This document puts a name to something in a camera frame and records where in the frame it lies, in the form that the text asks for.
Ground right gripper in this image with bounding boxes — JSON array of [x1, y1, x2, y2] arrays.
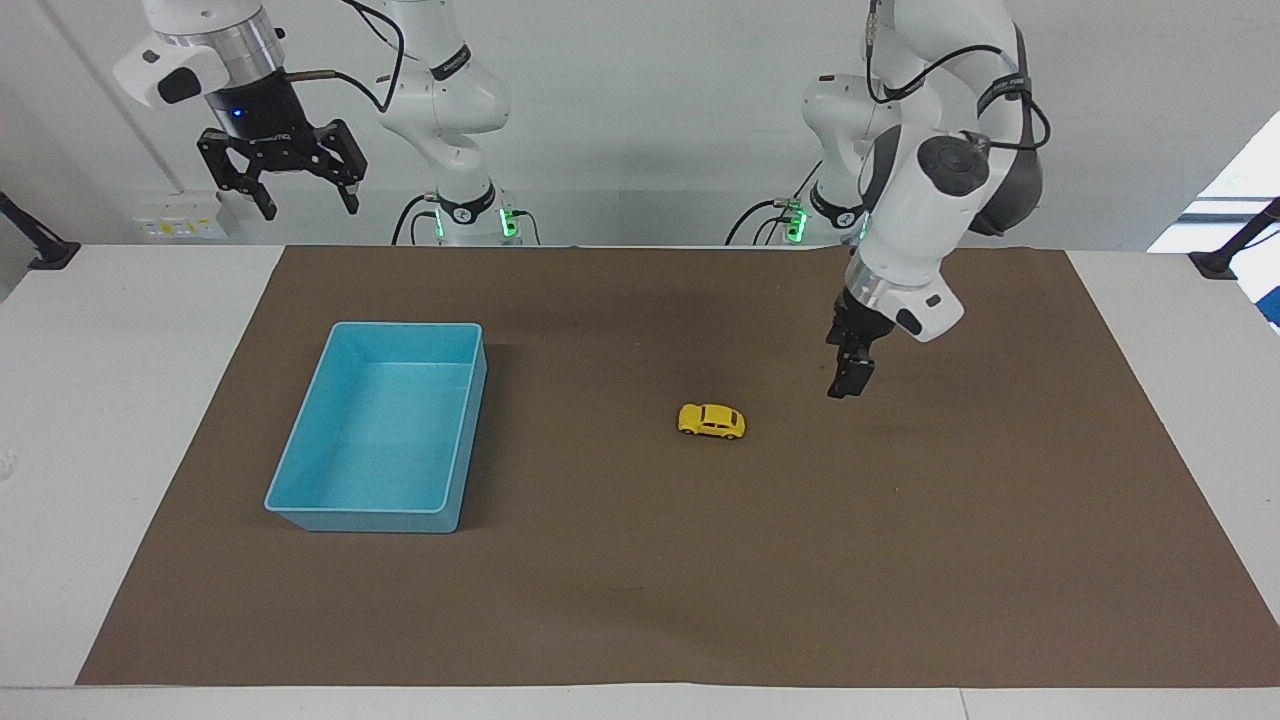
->
[[196, 78, 369, 223]]

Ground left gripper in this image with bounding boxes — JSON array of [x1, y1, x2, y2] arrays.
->
[[828, 288, 895, 347]]

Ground yellow toy beetle car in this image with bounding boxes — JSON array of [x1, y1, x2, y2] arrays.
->
[[677, 402, 748, 442]]

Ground black stand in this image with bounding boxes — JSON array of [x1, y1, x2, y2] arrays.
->
[[1187, 197, 1280, 281], [0, 190, 82, 272]]

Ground light blue plastic bin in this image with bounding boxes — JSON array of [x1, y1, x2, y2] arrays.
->
[[264, 321, 489, 535]]

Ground white wall socket box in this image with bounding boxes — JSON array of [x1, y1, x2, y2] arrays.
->
[[133, 194, 228, 242]]

